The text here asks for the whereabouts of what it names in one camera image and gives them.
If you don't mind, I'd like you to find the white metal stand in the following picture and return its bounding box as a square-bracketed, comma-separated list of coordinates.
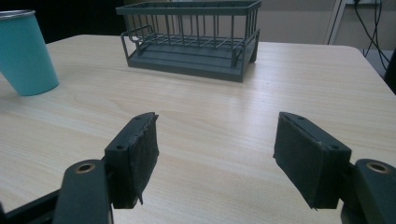
[322, 0, 347, 46]

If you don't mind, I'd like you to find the dark grey wire rack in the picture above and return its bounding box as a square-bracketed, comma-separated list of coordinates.
[115, 0, 262, 83]

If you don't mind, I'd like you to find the teal cup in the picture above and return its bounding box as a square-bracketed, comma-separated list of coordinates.
[0, 9, 60, 97]

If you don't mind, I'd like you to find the black cable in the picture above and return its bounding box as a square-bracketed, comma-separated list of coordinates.
[353, 0, 392, 63]

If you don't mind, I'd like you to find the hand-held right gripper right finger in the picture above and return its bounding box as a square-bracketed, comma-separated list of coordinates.
[273, 111, 353, 210]

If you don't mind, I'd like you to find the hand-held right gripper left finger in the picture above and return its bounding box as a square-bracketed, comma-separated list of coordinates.
[104, 111, 160, 210]

